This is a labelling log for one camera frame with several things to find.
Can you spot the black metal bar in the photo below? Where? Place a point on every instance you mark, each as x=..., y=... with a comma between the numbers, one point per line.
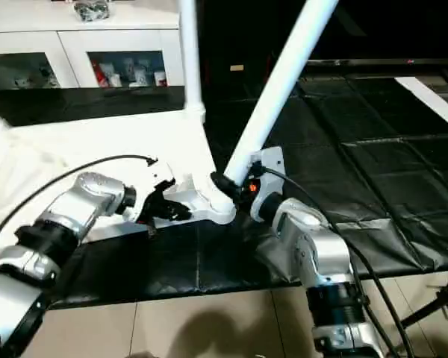
x=388, y=63

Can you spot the red bottle in cabinet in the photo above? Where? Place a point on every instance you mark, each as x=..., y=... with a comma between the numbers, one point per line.
x=98, y=73

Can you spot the small beige tag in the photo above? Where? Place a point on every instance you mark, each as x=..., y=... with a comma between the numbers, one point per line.
x=237, y=68

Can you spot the white glass-door cabinet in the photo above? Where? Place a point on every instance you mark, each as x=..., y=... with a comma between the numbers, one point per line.
x=75, y=37

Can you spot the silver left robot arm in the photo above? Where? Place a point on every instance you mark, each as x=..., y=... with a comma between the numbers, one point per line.
x=52, y=231

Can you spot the dark object on cabinet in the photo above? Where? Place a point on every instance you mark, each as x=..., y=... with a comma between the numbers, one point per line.
x=91, y=10

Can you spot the black work mat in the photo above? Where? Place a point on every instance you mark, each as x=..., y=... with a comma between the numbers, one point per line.
x=358, y=186

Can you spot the white plastic children's table top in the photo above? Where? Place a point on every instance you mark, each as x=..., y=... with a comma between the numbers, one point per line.
x=97, y=142

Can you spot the white flat board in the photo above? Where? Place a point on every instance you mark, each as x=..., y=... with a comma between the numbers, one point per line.
x=433, y=101

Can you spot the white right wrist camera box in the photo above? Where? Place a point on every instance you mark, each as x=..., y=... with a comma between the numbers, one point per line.
x=269, y=164

